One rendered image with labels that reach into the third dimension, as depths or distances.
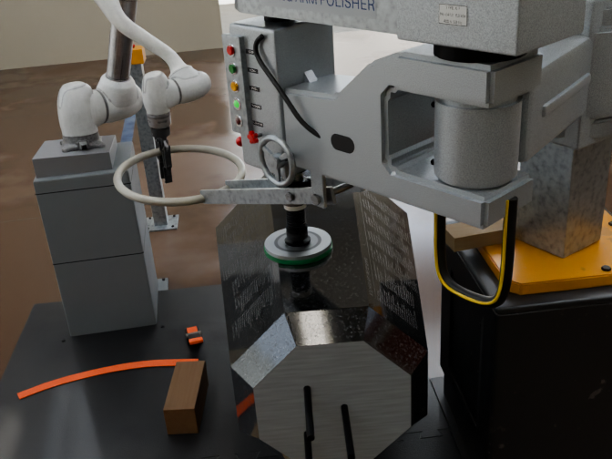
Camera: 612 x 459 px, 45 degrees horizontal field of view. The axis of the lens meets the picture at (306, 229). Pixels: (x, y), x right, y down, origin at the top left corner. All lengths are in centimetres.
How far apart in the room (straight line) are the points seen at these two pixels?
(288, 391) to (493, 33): 111
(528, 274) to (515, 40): 99
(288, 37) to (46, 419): 187
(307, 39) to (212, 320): 183
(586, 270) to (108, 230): 201
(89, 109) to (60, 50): 605
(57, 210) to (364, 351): 175
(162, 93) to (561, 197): 149
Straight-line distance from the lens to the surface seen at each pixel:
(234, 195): 243
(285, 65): 202
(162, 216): 455
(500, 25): 149
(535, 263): 236
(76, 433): 307
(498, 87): 158
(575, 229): 239
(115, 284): 349
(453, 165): 168
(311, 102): 194
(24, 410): 328
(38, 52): 942
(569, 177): 229
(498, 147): 166
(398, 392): 212
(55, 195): 332
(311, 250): 228
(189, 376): 301
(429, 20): 159
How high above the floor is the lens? 191
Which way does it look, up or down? 26 degrees down
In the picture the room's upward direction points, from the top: 4 degrees counter-clockwise
